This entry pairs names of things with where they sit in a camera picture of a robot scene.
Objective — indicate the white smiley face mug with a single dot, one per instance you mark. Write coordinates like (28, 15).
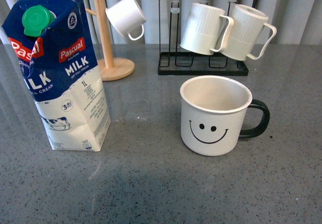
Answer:
(212, 114)

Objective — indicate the left ribbed cream mug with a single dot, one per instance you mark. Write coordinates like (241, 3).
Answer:
(207, 30)

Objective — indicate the black wire mug rack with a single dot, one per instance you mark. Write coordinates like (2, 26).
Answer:
(174, 62)

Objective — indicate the blue white milk carton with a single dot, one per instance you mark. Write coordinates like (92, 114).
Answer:
(52, 41)

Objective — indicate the wooden mug tree stand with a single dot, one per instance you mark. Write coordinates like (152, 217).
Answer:
(111, 68)

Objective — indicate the ribbed cream mug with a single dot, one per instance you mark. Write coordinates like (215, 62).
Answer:
(248, 25)
(207, 30)

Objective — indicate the right ribbed cream mug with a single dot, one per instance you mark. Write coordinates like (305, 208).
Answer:
(248, 25)

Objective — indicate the small white hanging mug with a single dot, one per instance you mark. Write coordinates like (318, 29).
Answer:
(125, 16)

